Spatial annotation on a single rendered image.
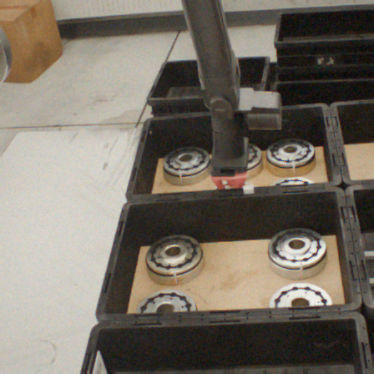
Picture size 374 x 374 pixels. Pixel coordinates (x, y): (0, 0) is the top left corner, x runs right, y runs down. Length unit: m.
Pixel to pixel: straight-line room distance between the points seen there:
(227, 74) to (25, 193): 0.83
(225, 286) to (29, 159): 0.89
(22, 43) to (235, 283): 3.00
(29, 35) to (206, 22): 3.08
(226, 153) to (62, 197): 0.60
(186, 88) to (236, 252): 1.38
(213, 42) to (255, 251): 0.40
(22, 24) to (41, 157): 2.17
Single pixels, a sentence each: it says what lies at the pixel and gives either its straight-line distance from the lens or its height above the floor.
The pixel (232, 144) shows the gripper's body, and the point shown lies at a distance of 1.23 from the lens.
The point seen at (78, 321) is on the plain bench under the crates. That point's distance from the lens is 1.38.
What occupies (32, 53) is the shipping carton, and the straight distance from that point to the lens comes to 4.08.
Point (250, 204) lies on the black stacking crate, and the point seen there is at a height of 0.91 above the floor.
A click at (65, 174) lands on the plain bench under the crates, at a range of 1.80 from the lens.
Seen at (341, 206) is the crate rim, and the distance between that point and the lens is 1.17.
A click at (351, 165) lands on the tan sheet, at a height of 0.83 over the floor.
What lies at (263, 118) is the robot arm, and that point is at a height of 1.05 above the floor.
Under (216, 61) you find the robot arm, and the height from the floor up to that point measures 1.19.
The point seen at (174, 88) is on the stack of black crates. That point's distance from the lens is 2.57.
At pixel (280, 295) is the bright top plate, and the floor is 0.86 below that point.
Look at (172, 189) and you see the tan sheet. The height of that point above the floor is 0.83.
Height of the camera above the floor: 1.65
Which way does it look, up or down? 35 degrees down
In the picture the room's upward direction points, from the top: 10 degrees counter-clockwise
